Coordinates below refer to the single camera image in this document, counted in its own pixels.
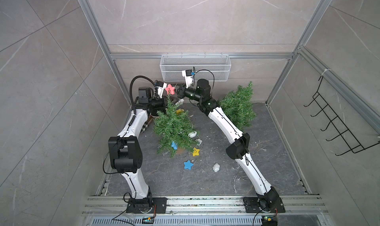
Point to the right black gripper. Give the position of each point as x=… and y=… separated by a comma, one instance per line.
x=184, y=92

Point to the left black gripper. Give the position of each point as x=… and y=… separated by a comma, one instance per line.
x=164, y=103

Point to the pink star light with face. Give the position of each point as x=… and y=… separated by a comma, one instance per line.
x=170, y=89

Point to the green christmas tree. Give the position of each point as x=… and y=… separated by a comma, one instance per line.
x=238, y=107
x=172, y=127

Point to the blue star light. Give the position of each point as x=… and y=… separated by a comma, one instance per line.
x=188, y=165
x=174, y=145

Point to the yellow star light with face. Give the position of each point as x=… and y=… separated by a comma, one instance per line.
x=196, y=152

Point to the blue star light centre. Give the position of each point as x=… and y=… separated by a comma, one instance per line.
x=188, y=165

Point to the yellow star light small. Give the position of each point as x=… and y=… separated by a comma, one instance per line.
x=179, y=111

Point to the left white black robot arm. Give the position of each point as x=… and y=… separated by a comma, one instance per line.
x=124, y=149

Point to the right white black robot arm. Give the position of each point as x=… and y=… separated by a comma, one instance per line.
x=238, y=149

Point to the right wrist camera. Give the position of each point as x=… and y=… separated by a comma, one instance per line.
x=189, y=77

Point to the white wire mesh basket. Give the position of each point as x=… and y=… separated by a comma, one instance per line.
x=210, y=67

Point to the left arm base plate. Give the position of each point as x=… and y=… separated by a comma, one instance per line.
x=147, y=205

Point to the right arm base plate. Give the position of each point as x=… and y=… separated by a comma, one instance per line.
x=261, y=205

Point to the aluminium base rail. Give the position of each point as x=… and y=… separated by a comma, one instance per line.
x=293, y=210

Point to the black wire hook rack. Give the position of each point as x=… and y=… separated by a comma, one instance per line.
x=343, y=132

